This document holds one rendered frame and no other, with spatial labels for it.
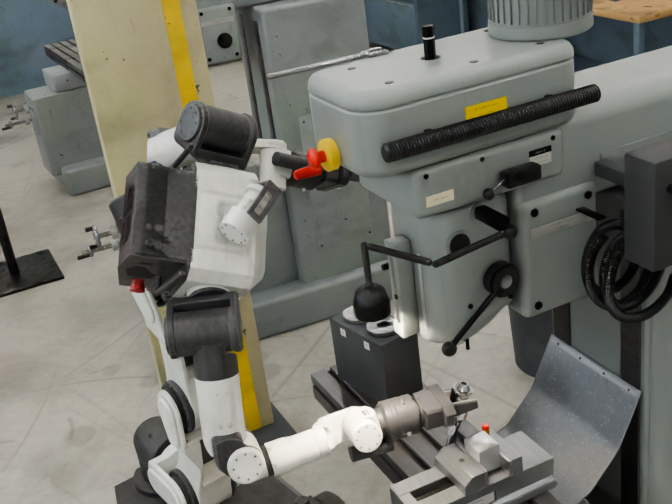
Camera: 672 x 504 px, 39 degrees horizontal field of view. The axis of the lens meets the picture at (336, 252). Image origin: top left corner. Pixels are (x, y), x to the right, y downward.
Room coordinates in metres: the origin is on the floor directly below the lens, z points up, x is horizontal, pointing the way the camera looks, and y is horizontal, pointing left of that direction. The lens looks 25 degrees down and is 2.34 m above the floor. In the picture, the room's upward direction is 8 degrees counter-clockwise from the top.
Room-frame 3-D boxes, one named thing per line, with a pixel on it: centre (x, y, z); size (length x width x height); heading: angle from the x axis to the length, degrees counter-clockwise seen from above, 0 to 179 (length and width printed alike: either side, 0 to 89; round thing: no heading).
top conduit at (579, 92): (1.64, -0.31, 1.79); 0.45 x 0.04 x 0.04; 113
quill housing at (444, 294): (1.76, -0.23, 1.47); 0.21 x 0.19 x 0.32; 23
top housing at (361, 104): (1.77, -0.24, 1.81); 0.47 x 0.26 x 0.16; 113
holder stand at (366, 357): (2.18, -0.07, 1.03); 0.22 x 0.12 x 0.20; 33
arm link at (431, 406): (1.74, -0.13, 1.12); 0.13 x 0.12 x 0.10; 13
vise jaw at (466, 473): (1.67, -0.20, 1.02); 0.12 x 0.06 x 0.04; 22
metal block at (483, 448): (1.69, -0.25, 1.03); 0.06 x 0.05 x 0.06; 22
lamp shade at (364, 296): (1.65, -0.05, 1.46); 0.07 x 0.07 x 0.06
